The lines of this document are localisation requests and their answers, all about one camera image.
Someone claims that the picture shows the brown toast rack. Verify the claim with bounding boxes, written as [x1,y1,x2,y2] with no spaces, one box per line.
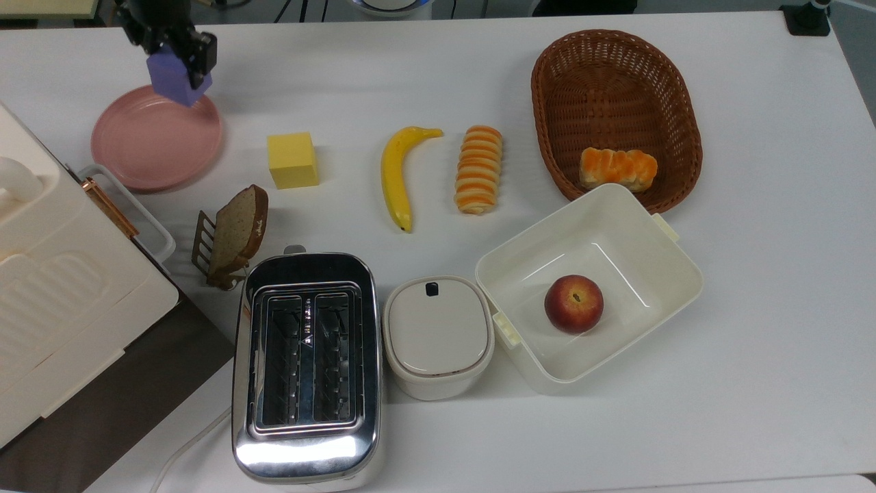
[192,210,248,292]

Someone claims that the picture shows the orange glazed bread loaf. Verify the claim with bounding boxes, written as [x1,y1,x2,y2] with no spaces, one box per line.
[580,147,658,192]

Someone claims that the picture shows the red apple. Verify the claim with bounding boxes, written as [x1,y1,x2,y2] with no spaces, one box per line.
[544,275,605,335]

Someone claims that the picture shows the pink plate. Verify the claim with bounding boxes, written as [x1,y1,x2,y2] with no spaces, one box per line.
[91,85,224,192]

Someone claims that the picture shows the white lidded small bin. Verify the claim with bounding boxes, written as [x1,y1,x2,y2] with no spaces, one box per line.
[382,275,495,401]

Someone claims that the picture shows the purple foam cube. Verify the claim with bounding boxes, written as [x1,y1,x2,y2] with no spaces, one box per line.
[146,49,213,108]

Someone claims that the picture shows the orange striped spiral bread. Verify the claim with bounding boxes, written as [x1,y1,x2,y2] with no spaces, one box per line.
[454,125,504,215]

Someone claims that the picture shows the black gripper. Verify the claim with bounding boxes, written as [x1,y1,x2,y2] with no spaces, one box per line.
[115,0,219,90]

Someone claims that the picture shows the white plastic open box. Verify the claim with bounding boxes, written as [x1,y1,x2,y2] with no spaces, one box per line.
[475,183,704,395]

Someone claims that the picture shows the cream cabinet with copper handle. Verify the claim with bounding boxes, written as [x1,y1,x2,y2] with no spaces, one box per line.
[0,103,180,449]

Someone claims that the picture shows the brown bread slice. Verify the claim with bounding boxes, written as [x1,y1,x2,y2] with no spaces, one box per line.
[207,184,269,285]

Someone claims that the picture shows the brown wicker basket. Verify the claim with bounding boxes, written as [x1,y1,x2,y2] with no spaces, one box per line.
[531,29,704,214]

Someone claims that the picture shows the chrome and cream toaster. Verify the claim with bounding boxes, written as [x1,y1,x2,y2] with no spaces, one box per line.
[231,245,383,491]

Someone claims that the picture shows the yellow foam cube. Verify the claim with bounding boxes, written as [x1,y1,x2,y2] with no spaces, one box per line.
[267,132,320,190]

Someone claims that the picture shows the white toaster cable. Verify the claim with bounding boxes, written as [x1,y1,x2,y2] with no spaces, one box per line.
[149,407,232,493]

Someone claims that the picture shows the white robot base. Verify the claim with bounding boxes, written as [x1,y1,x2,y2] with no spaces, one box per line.
[346,0,435,19]

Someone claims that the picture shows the yellow banana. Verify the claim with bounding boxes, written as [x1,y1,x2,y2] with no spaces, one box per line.
[381,126,444,233]

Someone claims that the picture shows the black table clamp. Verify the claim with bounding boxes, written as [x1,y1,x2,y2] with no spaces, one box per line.
[780,0,833,36]

